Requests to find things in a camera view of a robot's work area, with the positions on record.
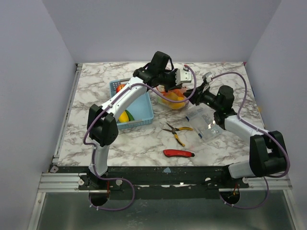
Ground red toy apple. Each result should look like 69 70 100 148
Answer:
116 84 125 93

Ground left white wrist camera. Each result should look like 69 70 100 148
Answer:
175 67 193 85

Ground yellow toy bell pepper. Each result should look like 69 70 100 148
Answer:
161 92 186 110

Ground clear plastic screw box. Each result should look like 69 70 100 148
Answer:
186 104 224 142

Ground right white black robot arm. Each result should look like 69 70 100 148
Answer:
184 85 289 188

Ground light blue plastic basket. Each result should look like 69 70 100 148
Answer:
107 78 154 129

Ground purple cable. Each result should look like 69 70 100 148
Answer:
83 64 197 211
211 71 291 209

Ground yellow handled pliers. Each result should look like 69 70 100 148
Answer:
163 123 194 147

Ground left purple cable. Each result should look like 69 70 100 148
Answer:
83 64 197 211

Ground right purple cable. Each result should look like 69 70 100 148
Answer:
211 71 291 209

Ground green toy cucumber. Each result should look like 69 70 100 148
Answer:
125 110 135 121

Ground red utility knife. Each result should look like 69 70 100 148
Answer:
163 149 195 158

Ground clear orange-zip bag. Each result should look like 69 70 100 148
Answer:
155 85 189 110

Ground yellow toy lemon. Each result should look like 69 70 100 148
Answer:
118 111 130 123

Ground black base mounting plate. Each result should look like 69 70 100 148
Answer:
50 165 248 200

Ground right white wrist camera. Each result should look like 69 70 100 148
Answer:
201 72 214 92

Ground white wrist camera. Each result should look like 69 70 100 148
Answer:
175 67 193 85
201 72 214 92

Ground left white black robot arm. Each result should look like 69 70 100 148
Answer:
83 51 177 189

